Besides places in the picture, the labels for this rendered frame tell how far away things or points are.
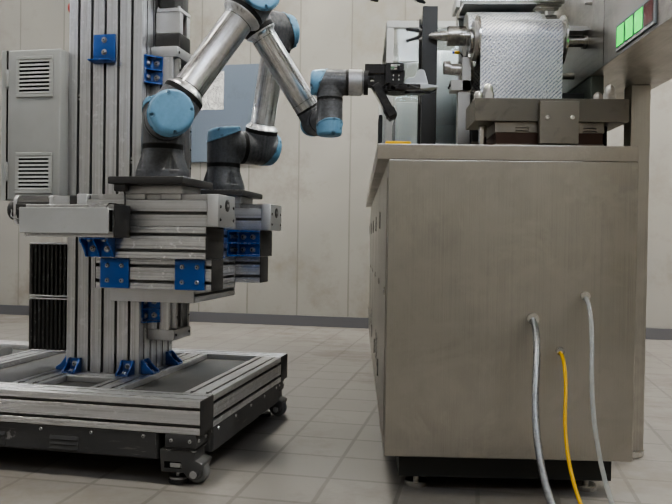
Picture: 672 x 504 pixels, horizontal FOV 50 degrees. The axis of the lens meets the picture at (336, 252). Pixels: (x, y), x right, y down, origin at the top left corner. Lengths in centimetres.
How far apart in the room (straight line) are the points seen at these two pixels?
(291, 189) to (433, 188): 381
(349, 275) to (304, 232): 48
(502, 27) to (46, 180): 145
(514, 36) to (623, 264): 73
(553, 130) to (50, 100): 150
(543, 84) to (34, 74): 154
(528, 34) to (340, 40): 359
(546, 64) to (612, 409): 98
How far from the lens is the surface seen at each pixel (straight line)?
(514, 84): 221
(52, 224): 210
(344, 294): 553
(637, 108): 244
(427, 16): 257
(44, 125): 246
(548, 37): 227
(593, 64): 227
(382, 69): 216
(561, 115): 200
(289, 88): 224
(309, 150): 562
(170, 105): 198
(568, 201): 194
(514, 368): 193
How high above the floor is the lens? 65
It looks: 1 degrees down
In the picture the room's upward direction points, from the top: 1 degrees clockwise
